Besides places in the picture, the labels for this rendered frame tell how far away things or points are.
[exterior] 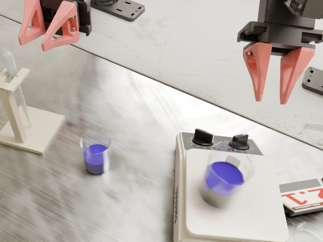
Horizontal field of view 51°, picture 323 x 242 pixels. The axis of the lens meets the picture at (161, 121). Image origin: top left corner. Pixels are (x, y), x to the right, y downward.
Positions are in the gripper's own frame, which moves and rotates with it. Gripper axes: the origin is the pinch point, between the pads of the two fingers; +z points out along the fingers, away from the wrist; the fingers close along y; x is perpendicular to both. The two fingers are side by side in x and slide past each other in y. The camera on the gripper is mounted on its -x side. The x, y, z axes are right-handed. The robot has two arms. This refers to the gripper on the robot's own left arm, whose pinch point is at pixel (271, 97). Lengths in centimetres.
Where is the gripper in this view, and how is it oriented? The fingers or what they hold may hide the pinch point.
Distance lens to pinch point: 49.4
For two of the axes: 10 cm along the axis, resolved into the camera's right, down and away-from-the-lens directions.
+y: 9.9, 1.2, 0.5
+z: -1.2, 9.9, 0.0
